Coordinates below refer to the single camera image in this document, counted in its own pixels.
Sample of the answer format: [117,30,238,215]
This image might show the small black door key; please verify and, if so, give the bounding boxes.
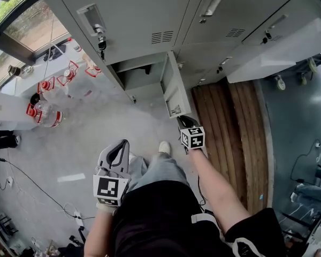
[260,30,272,46]

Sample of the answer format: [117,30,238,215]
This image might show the wooden slat platform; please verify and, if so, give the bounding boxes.
[191,78,274,217]

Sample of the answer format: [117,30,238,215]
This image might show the black stand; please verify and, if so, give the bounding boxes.
[57,225,87,257]

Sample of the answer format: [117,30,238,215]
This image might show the thin black cable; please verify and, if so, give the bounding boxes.
[289,139,321,182]

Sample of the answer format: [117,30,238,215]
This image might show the person's left forearm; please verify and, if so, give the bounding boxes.
[84,201,120,257]

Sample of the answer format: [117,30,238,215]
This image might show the person's right forearm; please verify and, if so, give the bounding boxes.
[188,148,251,236]

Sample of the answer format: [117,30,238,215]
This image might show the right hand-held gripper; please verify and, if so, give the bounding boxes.
[176,115,207,155]

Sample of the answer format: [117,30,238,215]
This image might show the person's white shoe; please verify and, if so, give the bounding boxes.
[158,140,172,154]

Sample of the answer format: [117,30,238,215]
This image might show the clear water jug red cap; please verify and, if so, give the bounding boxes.
[85,60,102,78]
[56,60,94,99]
[37,76,70,104]
[26,102,64,129]

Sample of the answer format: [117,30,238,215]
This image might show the black key bunch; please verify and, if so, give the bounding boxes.
[97,35,108,61]

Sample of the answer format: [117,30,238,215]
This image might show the row of grey locker doors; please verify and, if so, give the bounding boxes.
[50,0,321,84]

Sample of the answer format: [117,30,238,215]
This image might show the grey metal locker door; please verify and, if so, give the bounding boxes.
[159,50,193,119]

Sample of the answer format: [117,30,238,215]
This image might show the white power strip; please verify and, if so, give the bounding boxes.
[73,210,86,226]

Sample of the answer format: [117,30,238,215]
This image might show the person's black shirt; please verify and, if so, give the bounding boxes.
[110,180,287,257]

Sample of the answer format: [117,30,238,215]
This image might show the long black floor cable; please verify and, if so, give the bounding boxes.
[0,157,80,221]

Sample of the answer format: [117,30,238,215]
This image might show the black bag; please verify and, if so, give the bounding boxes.
[0,130,21,151]

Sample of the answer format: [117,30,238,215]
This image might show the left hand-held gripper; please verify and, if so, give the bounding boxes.
[93,139,132,207]

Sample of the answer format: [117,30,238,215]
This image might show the white box cabinet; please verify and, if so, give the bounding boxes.
[0,89,41,131]

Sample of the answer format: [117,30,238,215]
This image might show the person's grey trousers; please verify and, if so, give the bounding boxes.
[127,153,191,193]

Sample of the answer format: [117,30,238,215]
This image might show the grey metal locker cabinet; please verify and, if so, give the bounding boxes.
[33,0,321,104]

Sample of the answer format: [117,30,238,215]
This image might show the dark window frame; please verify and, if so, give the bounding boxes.
[0,0,70,67]

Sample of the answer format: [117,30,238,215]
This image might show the wheeled metal cart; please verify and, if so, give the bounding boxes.
[272,49,321,91]

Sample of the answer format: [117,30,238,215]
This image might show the black cloth bundle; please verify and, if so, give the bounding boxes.
[43,48,67,62]

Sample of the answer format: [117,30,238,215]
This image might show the white floor tape strip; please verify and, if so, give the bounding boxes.
[57,173,86,183]

